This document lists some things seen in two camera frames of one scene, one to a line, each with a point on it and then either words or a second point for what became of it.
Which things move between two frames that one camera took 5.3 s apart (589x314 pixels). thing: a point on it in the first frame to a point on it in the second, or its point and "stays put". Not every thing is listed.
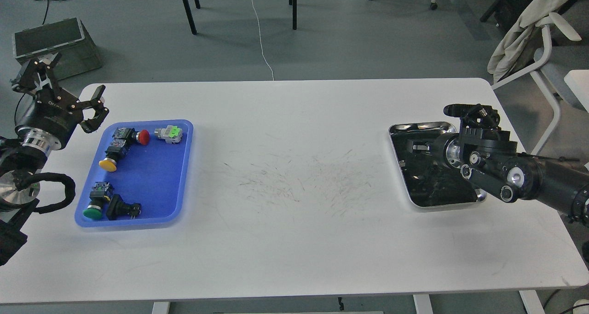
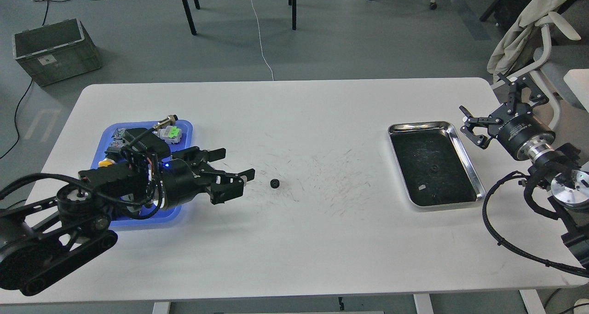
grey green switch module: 171,134 stays put
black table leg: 187,4 stays put
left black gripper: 49,118 to 183,179
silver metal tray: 429,180 stays put
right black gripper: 437,149 to 520,131
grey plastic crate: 70,38 stays put
